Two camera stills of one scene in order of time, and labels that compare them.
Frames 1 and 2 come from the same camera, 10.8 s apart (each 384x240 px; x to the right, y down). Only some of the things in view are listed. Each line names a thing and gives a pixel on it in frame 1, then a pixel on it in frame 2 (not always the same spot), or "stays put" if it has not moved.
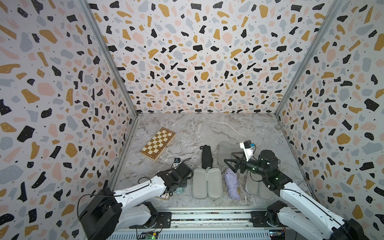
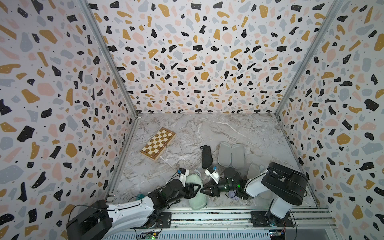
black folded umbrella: x=207 y=157 stays put
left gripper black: x=185 y=181 -> x=189 y=190
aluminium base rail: x=205 y=223 stays put
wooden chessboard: x=158 y=144 stays put
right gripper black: x=244 y=164 -> x=209 y=189
